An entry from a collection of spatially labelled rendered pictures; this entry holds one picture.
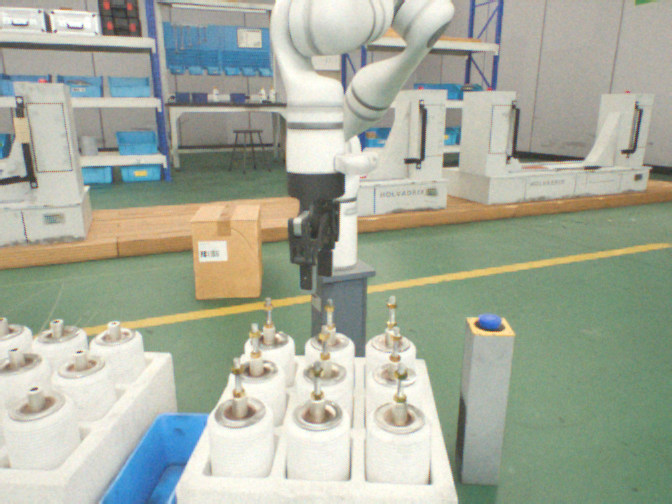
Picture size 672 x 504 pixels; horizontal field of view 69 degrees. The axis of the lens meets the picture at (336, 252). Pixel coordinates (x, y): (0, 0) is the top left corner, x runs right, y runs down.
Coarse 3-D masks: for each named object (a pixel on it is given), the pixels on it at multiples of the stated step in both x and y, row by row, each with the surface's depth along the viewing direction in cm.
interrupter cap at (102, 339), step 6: (108, 330) 99; (126, 330) 99; (132, 330) 99; (96, 336) 97; (102, 336) 97; (108, 336) 97; (126, 336) 97; (132, 336) 96; (96, 342) 94; (102, 342) 94; (108, 342) 94; (114, 342) 94; (120, 342) 94; (126, 342) 95
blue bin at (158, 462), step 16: (160, 416) 94; (176, 416) 94; (192, 416) 94; (208, 416) 94; (160, 432) 94; (176, 432) 95; (192, 432) 95; (144, 448) 87; (160, 448) 94; (176, 448) 96; (192, 448) 96; (128, 464) 81; (144, 464) 87; (160, 464) 94; (176, 464) 97; (128, 480) 81; (144, 480) 87; (160, 480) 93; (176, 480) 94; (112, 496) 76; (128, 496) 81; (144, 496) 87; (160, 496) 90; (176, 496) 75
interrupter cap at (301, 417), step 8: (328, 400) 75; (296, 408) 73; (304, 408) 73; (328, 408) 74; (336, 408) 74; (296, 416) 72; (304, 416) 72; (328, 416) 72; (336, 416) 72; (296, 424) 70; (304, 424) 70; (312, 424) 70; (320, 424) 70; (328, 424) 70; (336, 424) 70
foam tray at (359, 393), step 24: (240, 360) 102; (360, 360) 102; (360, 384) 94; (288, 408) 86; (360, 408) 86; (432, 408) 86; (360, 432) 80; (432, 432) 80; (192, 456) 74; (360, 456) 74; (432, 456) 74; (192, 480) 69; (216, 480) 69; (240, 480) 69; (264, 480) 69; (288, 480) 69; (360, 480) 69; (432, 480) 71
